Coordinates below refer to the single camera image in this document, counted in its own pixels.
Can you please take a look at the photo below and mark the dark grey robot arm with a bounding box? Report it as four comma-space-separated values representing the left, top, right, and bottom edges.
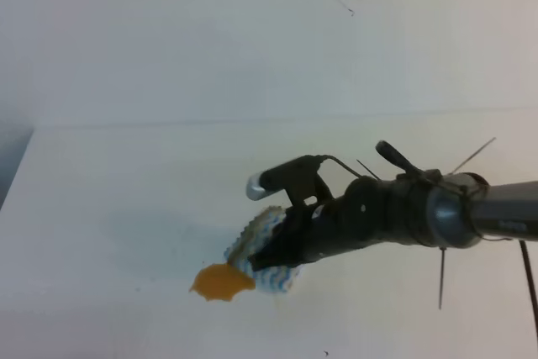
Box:
249, 172, 537, 271

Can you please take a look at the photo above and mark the blue white wavy striped rag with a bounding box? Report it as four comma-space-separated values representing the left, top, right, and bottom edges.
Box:
224, 206, 302, 295

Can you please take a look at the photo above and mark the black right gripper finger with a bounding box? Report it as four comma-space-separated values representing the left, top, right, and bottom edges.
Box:
271, 207, 314, 250

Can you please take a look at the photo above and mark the orange coffee stain puddle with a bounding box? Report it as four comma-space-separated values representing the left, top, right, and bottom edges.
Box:
189, 263, 256, 302

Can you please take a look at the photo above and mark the black wrist camera silver tip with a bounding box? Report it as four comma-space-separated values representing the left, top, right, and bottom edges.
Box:
245, 155, 333, 207

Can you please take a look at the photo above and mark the black cable tie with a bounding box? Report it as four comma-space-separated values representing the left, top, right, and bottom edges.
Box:
438, 247, 446, 310

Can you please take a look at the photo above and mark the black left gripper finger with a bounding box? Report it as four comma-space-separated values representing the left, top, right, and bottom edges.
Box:
248, 245, 301, 270

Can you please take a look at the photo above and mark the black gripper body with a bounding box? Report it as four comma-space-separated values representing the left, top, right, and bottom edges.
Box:
293, 176, 404, 266

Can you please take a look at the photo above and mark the thin black camera cable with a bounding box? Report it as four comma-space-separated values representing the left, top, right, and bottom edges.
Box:
317, 154, 365, 179

